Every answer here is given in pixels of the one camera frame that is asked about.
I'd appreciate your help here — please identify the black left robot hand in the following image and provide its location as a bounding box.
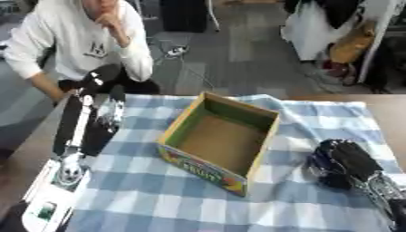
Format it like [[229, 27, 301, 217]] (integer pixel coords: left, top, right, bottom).
[[51, 63, 129, 159]]

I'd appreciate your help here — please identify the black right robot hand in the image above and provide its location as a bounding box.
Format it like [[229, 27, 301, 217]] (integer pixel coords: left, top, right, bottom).
[[304, 139, 386, 191]]

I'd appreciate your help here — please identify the open cardboard box green inside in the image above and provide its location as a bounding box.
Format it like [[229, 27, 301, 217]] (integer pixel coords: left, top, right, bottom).
[[155, 91, 283, 198]]

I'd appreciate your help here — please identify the person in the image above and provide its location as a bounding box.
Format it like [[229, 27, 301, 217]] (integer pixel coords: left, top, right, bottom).
[[1, 0, 162, 105]]

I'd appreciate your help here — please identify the brown bag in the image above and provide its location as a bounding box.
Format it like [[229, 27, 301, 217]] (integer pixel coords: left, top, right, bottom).
[[326, 19, 380, 64]]

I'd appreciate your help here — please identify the white draped cloth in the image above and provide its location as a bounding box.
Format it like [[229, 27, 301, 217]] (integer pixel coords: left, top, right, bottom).
[[279, 0, 340, 63]]

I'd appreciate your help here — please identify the white power strip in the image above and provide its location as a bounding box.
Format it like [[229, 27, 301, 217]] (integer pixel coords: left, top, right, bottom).
[[163, 44, 192, 59]]

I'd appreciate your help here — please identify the black garment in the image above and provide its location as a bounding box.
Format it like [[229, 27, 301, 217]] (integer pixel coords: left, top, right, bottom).
[[282, 0, 368, 30]]

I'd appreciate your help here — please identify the black cabinet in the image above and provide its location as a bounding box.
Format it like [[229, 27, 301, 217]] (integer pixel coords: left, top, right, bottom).
[[159, 0, 209, 34]]

